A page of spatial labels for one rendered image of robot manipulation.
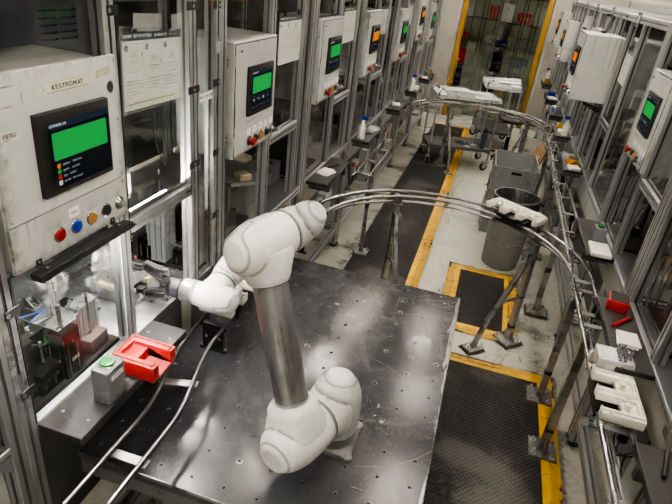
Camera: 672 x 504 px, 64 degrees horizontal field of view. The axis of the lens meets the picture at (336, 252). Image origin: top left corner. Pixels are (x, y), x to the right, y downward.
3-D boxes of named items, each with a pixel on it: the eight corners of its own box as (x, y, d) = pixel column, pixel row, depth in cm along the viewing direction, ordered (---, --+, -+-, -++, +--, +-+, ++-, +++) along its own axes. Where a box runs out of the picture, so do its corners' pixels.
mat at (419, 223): (408, 315, 380) (408, 313, 379) (328, 294, 392) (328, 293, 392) (470, 128, 884) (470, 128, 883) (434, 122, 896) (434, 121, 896)
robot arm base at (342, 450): (366, 417, 195) (368, 406, 193) (350, 464, 176) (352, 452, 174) (318, 403, 199) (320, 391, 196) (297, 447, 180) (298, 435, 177)
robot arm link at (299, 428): (341, 448, 169) (296, 494, 152) (302, 434, 178) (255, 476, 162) (303, 208, 146) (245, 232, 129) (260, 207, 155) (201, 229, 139)
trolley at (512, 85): (511, 154, 777) (530, 85, 732) (470, 148, 782) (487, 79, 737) (504, 138, 851) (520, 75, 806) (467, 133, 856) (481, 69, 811)
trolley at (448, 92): (423, 165, 687) (438, 87, 642) (416, 151, 737) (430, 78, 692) (490, 171, 693) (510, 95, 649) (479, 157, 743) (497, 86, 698)
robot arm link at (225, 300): (192, 313, 196) (209, 288, 205) (231, 324, 193) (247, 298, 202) (187, 293, 189) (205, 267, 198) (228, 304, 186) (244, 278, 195)
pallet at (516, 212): (483, 213, 352) (486, 199, 347) (495, 209, 360) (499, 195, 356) (532, 236, 329) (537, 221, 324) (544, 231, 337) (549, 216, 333)
